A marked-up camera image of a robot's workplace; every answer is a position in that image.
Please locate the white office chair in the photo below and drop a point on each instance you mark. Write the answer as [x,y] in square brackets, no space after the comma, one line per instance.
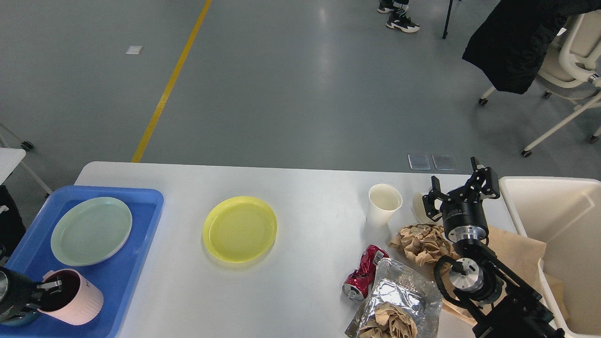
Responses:
[570,69]

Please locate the blue plastic tray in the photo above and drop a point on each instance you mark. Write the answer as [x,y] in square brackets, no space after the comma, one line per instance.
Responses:
[115,277]

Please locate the pink ribbed mug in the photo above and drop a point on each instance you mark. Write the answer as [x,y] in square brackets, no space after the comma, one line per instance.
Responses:
[75,301]

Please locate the person in black clothes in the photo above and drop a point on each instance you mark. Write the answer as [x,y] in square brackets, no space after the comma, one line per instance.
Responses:
[398,18]

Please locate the teal mug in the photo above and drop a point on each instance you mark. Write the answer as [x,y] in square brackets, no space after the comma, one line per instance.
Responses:
[21,321]

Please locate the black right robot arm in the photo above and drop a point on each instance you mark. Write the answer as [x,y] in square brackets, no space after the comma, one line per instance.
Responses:
[502,304]

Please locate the white plastic bin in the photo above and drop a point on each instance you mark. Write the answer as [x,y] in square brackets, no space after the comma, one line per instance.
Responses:
[565,214]

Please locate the light green plate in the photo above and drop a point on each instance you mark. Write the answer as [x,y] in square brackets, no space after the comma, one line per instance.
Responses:
[91,232]

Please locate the yellow plastic plate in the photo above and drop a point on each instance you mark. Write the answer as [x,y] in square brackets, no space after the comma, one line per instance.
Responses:
[239,229]

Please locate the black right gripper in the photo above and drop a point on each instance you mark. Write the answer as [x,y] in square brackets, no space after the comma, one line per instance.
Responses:
[462,211]

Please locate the black jacket on chair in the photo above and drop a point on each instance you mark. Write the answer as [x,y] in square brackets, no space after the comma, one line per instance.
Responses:
[511,44]

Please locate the crumpled brown paper in bag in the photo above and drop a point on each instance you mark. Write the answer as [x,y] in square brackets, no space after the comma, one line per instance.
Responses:
[389,321]

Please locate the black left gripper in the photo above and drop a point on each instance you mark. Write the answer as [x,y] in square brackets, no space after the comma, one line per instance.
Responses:
[20,296]

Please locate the crumpled brown paper ball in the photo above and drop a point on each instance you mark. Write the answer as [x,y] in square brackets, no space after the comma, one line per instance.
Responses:
[423,244]

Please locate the silver foil bag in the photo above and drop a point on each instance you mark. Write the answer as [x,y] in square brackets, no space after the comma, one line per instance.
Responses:
[401,286]

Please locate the crushed red soda can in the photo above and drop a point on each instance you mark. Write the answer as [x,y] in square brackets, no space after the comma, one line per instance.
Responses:
[356,286]

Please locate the white side table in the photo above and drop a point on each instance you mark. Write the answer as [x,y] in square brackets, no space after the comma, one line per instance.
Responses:
[10,158]

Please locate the flat brown paper bag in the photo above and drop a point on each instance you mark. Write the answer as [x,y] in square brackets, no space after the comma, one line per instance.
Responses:
[521,254]

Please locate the white paper cup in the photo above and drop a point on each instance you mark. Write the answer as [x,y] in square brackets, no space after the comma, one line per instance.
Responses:
[384,201]

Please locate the black tripod leg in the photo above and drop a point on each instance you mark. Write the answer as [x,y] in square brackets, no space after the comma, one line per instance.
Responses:
[447,19]

